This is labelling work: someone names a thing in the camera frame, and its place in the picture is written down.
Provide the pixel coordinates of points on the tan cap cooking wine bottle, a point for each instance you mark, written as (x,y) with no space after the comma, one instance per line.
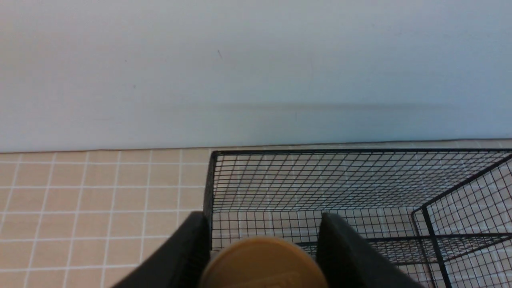
(262,262)

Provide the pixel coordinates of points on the black wire mesh rack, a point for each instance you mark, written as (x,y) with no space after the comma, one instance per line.
(441,215)

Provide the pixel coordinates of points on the checkered beige tablecloth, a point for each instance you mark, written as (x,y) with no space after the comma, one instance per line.
(86,219)

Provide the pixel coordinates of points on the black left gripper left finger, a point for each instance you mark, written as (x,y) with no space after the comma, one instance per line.
(179,262)

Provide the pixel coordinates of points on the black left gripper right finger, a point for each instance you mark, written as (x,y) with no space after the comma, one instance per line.
(348,261)

